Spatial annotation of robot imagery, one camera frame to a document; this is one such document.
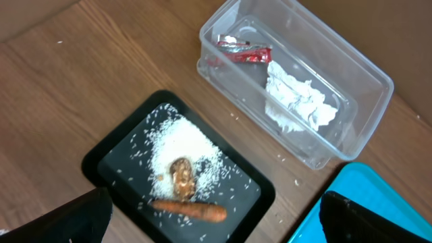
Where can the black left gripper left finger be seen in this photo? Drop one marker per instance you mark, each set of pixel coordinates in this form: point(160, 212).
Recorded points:
point(84, 219)

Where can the brown food scrap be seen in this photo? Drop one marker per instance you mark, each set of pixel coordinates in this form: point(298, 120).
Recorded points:
point(184, 186)

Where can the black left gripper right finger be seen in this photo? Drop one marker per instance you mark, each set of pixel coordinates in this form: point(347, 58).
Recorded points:
point(345, 221)

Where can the pile of rice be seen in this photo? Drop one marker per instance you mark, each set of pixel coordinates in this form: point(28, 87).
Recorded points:
point(178, 139)

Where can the black waste tray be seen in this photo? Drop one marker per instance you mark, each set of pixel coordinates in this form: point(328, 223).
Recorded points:
point(122, 162)

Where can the orange carrot piece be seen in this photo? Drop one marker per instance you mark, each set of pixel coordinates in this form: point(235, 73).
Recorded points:
point(197, 210)

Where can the red snack wrapper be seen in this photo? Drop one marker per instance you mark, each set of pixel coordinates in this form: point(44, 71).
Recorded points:
point(239, 50)

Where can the white napkin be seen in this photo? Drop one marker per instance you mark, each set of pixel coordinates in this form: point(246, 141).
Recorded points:
point(299, 97)

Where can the clear plastic bin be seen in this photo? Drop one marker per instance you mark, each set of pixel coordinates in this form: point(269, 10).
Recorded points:
point(309, 51)

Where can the teal plastic tray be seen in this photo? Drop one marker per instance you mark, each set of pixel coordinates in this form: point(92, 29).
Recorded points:
point(362, 184)

